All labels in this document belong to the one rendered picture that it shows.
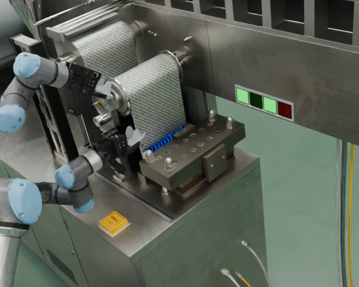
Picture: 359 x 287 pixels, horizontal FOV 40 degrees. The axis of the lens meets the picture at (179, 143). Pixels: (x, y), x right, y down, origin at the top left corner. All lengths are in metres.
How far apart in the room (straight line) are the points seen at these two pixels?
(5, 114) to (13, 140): 0.99
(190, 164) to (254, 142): 1.89
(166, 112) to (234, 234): 0.56
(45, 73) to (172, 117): 0.56
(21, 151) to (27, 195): 0.98
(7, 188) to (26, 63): 0.38
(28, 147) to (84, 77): 0.78
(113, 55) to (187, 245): 0.77
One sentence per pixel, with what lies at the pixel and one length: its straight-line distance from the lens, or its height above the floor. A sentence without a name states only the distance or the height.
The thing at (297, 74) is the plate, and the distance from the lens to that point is 1.57.
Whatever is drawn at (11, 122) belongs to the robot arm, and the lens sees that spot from 1.44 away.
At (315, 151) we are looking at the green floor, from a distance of 3.49.
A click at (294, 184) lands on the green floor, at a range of 3.20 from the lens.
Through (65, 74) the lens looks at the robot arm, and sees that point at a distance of 1.56.
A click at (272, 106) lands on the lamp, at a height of 1.18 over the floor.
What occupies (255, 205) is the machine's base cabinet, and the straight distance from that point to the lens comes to 2.05.
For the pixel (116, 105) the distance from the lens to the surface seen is 1.74.
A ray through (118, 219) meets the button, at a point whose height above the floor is 0.92.
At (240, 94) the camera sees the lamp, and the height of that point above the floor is 1.19.
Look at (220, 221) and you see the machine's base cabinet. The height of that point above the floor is 0.74.
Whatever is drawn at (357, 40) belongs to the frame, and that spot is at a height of 1.47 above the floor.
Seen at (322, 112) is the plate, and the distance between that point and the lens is 1.58.
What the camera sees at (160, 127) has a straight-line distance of 1.85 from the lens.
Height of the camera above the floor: 2.05
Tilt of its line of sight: 34 degrees down
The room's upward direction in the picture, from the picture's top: 10 degrees counter-clockwise
